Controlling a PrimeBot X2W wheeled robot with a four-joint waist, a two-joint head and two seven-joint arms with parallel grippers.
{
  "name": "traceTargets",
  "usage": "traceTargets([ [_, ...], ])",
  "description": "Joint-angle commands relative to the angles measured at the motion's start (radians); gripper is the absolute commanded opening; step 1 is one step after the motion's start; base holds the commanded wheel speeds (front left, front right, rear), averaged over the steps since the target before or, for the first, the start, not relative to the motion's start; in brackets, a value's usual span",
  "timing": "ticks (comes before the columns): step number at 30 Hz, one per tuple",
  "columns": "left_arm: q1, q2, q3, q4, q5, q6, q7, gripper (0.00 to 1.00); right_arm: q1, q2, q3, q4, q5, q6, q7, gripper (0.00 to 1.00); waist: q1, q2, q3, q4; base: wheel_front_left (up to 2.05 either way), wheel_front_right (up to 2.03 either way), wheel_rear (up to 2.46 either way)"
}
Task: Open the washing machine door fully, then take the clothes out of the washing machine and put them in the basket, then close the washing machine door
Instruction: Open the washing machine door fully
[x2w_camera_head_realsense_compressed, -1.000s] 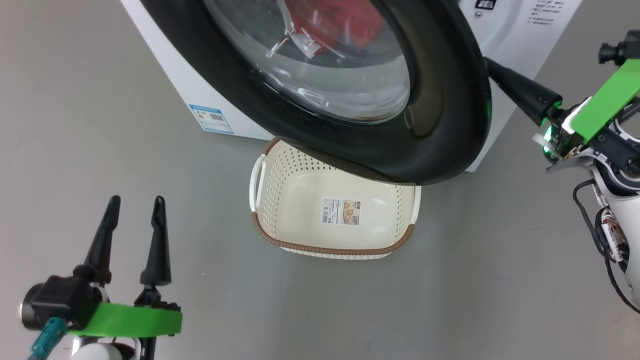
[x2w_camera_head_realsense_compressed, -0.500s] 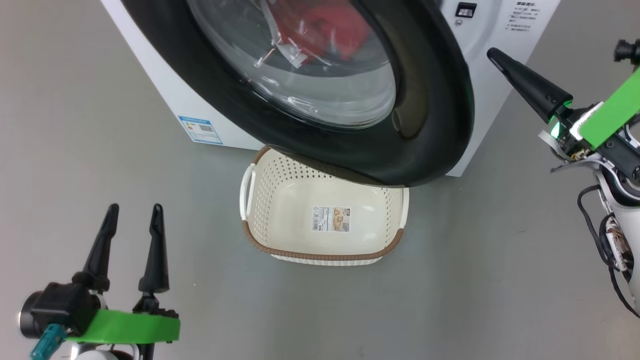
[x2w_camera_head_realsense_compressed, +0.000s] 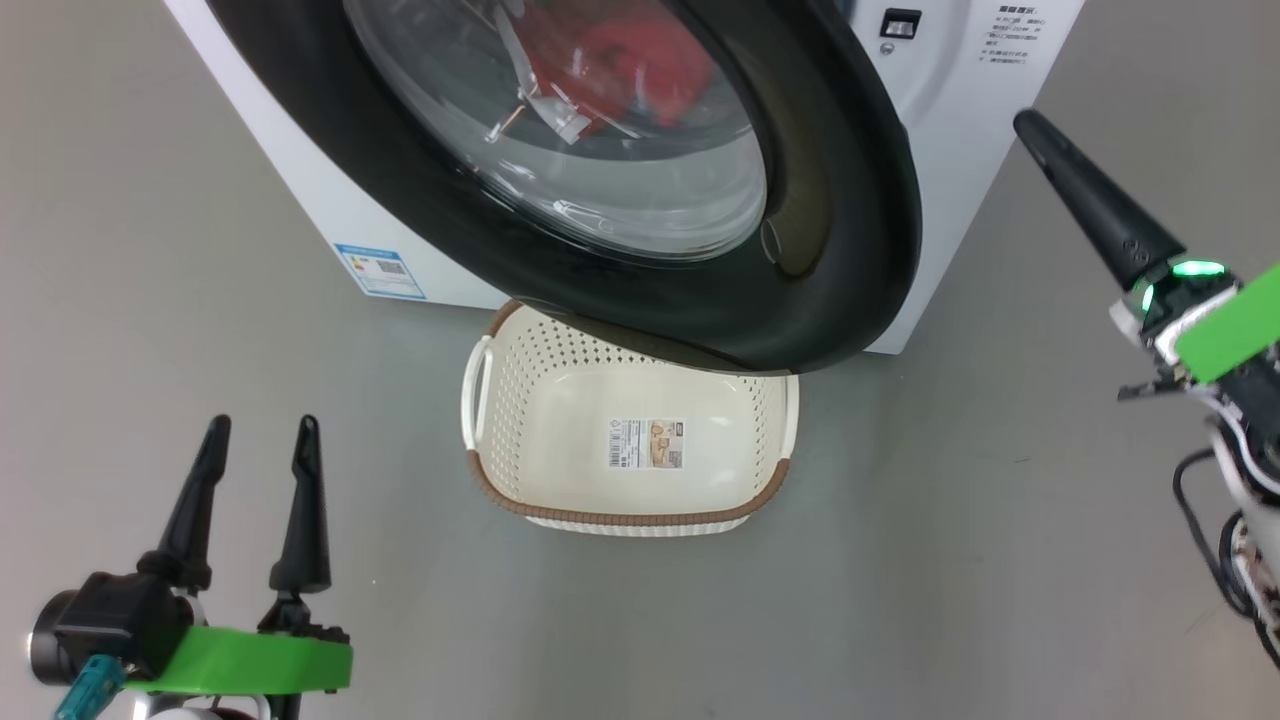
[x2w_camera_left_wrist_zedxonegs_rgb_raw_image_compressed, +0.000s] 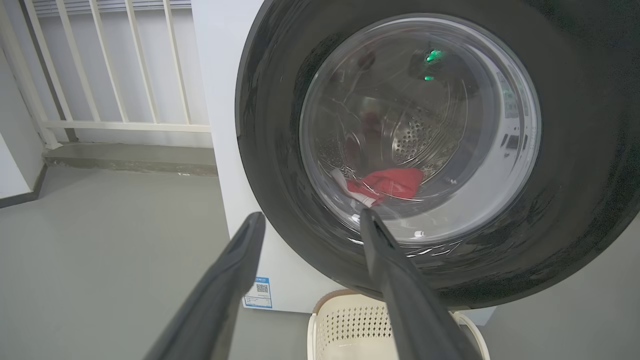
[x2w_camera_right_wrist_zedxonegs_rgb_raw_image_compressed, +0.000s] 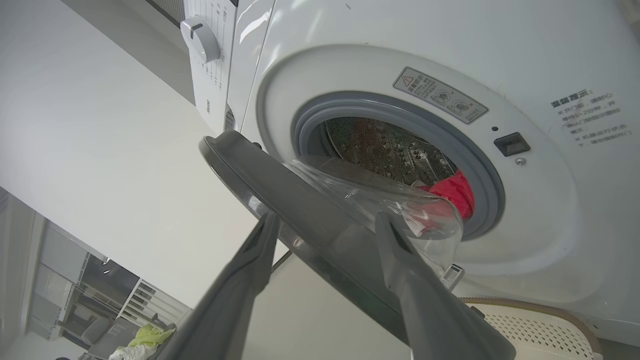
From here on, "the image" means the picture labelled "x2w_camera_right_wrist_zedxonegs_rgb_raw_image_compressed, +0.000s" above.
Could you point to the black glass washing machine door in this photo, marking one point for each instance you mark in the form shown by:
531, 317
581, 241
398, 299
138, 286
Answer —
280, 185

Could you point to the white washing machine dial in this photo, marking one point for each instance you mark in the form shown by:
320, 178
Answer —
200, 37

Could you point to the cream perforated laundry basket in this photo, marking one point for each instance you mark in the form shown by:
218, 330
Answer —
540, 335

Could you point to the grey warning label sticker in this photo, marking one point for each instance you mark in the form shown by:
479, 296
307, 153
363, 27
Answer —
440, 95

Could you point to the yellow-green cloth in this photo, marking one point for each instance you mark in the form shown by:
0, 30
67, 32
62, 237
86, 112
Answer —
150, 336

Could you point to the white cloth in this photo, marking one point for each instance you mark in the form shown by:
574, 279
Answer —
130, 353

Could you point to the glass display cabinet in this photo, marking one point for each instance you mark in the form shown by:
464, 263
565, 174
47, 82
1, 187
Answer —
90, 285

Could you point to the red garment with white trim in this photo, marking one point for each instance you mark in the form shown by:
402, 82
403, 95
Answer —
455, 192

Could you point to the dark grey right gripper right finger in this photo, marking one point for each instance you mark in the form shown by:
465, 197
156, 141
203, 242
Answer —
430, 310

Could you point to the white front-load washing machine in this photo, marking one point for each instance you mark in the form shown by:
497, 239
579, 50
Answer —
500, 50

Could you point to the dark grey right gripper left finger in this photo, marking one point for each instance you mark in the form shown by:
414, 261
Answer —
235, 300

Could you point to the grey sofa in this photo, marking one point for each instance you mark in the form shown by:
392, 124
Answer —
105, 337

